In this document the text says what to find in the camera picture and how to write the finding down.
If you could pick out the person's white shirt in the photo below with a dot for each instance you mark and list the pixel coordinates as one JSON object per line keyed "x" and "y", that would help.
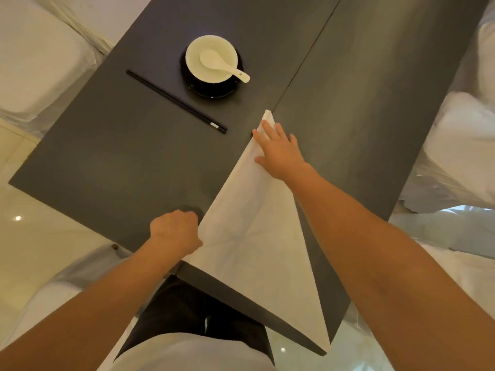
{"x": 189, "y": 353}

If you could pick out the person's right forearm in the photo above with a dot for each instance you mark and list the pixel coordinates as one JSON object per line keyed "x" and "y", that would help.
{"x": 386, "y": 274}

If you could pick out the person's left hand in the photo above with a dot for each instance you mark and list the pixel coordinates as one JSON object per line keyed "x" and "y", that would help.
{"x": 174, "y": 231}

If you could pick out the black round saucer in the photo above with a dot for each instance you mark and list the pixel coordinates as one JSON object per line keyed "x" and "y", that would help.
{"x": 210, "y": 90}

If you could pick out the person's right little finger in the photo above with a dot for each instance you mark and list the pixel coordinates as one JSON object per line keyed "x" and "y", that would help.
{"x": 294, "y": 140}

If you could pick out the person's right middle finger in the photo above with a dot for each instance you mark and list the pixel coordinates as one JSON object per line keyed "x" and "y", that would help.
{"x": 270, "y": 129}

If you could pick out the white ceramic bowl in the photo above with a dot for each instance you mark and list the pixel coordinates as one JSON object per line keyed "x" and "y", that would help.
{"x": 210, "y": 57}

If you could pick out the white cloth napkin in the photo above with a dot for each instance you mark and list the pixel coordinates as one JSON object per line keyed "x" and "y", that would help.
{"x": 257, "y": 243}

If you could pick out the white ceramic soup spoon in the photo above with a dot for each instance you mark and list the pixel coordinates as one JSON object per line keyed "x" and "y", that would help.
{"x": 220, "y": 63}

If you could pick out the person's right thumb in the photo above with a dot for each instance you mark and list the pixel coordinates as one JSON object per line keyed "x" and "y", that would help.
{"x": 260, "y": 161}

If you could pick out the black chopstick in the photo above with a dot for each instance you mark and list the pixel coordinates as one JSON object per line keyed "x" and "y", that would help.
{"x": 174, "y": 99}

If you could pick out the person's right hand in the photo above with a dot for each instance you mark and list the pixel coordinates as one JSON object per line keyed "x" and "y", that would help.
{"x": 280, "y": 156}

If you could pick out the person's black trousers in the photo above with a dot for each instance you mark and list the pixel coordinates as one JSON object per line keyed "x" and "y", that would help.
{"x": 181, "y": 309}

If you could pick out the person's left fingers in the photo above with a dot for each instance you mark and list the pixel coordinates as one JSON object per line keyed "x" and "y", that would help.
{"x": 185, "y": 215}

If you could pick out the person's left forearm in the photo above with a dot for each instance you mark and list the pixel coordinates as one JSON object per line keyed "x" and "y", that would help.
{"x": 92, "y": 305}

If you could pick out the white covered chair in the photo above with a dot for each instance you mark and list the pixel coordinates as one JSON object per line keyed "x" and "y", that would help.
{"x": 42, "y": 61}
{"x": 460, "y": 150}
{"x": 468, "y": 262}

